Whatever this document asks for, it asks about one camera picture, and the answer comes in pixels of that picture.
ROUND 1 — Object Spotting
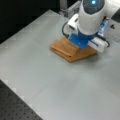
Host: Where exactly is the white gripper blue mount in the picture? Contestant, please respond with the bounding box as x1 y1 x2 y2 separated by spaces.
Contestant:
67 14 110 52

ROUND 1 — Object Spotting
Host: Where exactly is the orange-brown terry towel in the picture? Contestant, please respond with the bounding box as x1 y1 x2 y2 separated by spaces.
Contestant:
50 37 97 62

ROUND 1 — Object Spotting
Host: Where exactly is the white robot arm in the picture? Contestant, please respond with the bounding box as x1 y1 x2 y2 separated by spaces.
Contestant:
67 0 109 52

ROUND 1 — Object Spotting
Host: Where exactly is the black perforated breadboard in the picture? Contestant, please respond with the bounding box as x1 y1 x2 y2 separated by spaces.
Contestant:
0 80 43 120

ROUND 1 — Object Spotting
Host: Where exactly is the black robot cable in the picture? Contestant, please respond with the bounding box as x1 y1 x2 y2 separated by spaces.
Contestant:
61 21 72 38

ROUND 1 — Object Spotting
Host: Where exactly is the aluminium frame rail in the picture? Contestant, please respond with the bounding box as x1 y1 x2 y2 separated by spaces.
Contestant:
59 0 82 18

